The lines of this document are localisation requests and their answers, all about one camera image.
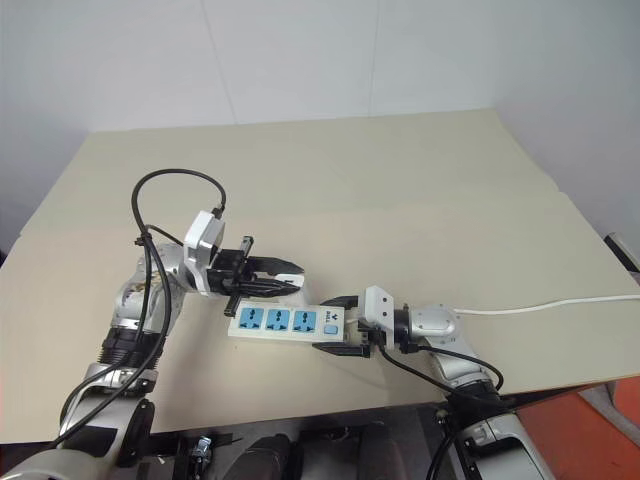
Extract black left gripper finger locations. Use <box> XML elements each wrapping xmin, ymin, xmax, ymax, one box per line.
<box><xmin>238</xmin><ymin>273</ymin><xmax>305</xmax><ymax>298</ymax></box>
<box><xmin>248</xmin><ymin>255</ymin><xmax>306</xmax><ymax>276</ymax></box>

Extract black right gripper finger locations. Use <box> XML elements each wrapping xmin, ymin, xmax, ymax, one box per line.
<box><xmin>313</xmin><ymin>342</ymin><xmax>371</xmax><ymax>359</ymax></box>
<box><xmin>319</xmin><ymin>295</ymin><xmax>360</xmax><ymax>312</ymax></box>

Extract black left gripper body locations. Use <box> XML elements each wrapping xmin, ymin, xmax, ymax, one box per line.
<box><xmin>206</xmin><ymin>235</ymin><xmax>256</xmax><ymax>318</ymax></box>

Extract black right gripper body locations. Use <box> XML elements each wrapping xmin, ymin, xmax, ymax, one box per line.
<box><xmin>348</xmin><ymin>318</ymin><xmax>387</xmax><ymax>359</ymax></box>

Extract white power strip blue sockets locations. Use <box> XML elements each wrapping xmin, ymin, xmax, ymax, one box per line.
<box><xmin>228</xmin><ymin>301</ymin><xmax>359</xmax><ymax>347</ymax></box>

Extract dark rounded shape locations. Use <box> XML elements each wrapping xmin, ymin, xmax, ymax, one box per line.
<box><xmin>239</xmin><ymin>432</ymin><xmax>306</xmax><ymax>480</ymax></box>

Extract small metal clamp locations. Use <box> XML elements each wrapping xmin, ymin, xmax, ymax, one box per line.
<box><xmin>189</xmin><ymin>435</ymin><xmax>215</xmax><ymax>469</ymax></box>

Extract orange panel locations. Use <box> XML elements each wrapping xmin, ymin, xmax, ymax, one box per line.
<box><xmin>514</xmin><ymin>375</ymin><xmax>640</xmax><ymax>480</ymax></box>

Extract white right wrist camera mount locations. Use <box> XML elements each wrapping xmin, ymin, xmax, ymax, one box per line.
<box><xmin>363</xmin><ymin>285</ymin><xmax>398</xmax><ymax>351</ymax></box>

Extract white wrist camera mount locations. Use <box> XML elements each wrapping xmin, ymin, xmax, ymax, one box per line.
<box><xmin>182</xmin><ymin>210</ymin><xmax>229</xmax><ymax>294</ymax></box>
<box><xmin>363</xmin><ymin>285</ymin><xmax>398</xmax><ymax>351</ymax></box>

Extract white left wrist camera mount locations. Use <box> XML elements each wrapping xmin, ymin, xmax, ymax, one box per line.
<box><xmin>182</xmin><ymin>210</ymin><xmax>229</xmax><ymax>294</ymax></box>

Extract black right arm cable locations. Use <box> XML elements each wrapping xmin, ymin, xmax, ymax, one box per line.
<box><xmin>374</xmin><ymin>339</ymin><xmax>505</xmax><ymax>480</ymax></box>

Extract white power strip cable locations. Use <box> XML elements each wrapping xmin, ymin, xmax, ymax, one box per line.
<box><xmin>452</xmin><ymin>294</ymin><xmax>640</xmax><ymax>316</ymax></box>

